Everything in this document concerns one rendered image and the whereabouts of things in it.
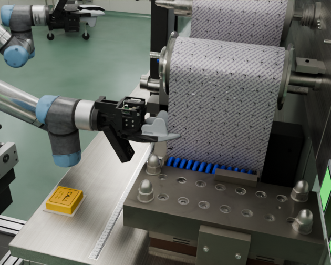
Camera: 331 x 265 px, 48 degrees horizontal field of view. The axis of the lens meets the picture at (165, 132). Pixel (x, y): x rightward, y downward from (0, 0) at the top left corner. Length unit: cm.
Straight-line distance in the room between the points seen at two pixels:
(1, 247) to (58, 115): 110
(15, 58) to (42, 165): 149
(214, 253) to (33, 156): 222
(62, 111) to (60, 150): 11
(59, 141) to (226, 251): 49
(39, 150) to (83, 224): 202
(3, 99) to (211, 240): 63
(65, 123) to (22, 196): 161
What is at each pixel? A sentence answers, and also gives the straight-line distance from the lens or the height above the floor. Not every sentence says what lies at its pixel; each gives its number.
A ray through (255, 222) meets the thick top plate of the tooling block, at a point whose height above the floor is 103.
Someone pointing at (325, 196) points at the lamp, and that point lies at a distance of 64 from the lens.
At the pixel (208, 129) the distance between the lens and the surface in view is 86.
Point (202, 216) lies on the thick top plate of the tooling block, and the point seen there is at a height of 103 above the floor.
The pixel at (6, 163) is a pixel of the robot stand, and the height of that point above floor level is 72.
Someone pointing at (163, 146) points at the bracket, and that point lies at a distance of 101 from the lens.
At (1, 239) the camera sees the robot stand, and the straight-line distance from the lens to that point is 196.
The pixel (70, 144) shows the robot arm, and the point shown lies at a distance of 98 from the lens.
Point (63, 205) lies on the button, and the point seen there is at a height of 92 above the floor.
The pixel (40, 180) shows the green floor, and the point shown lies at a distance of 262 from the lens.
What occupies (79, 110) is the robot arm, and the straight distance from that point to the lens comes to 91.
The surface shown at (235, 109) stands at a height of 119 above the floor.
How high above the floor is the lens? 155
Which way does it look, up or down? 30 degrees down
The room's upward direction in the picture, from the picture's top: 2 degrees clockwise
